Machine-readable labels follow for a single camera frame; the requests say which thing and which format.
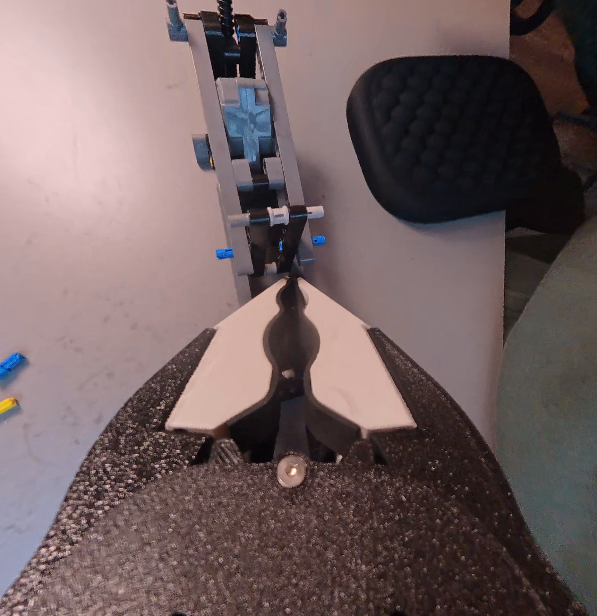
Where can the grey black toy chassis assembly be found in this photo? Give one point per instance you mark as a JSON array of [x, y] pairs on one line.
[[250, 120]]

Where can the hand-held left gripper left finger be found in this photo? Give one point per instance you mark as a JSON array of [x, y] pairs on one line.
[[221, 380]]

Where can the yellow toy axle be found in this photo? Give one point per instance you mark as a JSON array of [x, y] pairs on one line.
[[2, 409]]

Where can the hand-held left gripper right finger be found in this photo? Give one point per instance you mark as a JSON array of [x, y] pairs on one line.
[[361, 380]]

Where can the black textured chair cushion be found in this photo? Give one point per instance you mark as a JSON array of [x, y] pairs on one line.
[[447, 134]]

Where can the grey desk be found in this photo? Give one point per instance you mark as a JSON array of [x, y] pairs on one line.
[[110, 192]]

